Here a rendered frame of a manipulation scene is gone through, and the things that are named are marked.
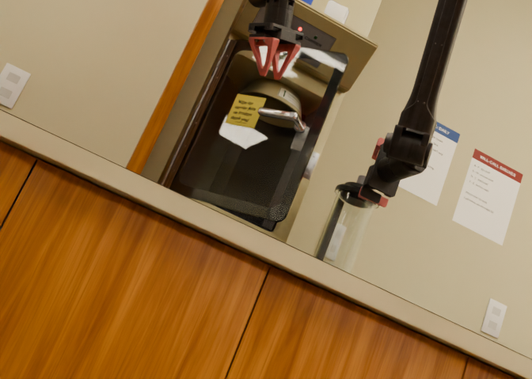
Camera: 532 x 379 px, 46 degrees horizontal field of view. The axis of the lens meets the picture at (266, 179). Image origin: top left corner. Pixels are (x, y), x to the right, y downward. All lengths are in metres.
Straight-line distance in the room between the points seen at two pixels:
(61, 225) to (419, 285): 1.31
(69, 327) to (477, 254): 1.49
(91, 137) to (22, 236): 0.79
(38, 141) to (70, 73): 0.82
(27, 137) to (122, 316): 0.34
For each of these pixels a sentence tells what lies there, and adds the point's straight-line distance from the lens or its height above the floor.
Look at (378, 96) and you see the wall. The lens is 2.15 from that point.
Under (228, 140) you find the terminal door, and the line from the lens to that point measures 1.37.
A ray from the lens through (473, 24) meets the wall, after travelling 2.45.
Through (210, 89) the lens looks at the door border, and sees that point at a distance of 1.47.
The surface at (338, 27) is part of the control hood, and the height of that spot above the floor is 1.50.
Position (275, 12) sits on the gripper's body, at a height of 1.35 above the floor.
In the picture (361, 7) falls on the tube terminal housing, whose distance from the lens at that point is 1.71.
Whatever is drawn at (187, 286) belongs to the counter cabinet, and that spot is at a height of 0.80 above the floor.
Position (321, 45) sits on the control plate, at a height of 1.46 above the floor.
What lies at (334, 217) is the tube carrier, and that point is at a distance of 1.43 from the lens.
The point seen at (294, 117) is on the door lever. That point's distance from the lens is 1.28.
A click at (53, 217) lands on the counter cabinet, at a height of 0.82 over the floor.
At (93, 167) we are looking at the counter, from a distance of 1.10.
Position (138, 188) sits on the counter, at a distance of 1.10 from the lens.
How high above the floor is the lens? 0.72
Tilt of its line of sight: 16 degrees up
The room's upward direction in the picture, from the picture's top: 23 degrees clockwise
